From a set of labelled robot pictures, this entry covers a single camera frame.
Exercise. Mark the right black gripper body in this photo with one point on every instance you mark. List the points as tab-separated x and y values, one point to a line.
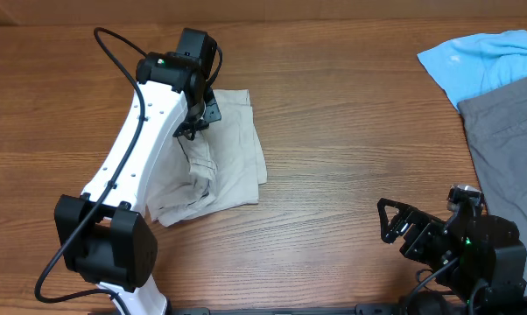
430	245

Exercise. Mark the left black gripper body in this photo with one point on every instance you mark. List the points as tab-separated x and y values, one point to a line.
201	115

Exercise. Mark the beige shorts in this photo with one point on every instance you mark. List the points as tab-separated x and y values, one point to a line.
221	168

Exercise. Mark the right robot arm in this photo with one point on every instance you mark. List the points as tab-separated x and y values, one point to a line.
478	256

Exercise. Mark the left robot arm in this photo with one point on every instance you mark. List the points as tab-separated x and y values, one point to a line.
103	234

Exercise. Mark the grey shorts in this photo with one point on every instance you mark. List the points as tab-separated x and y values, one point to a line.
496	130

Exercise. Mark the light blue shirt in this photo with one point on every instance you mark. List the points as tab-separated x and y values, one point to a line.
470	66

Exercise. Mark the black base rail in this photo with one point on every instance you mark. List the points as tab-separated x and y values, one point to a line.
359	309

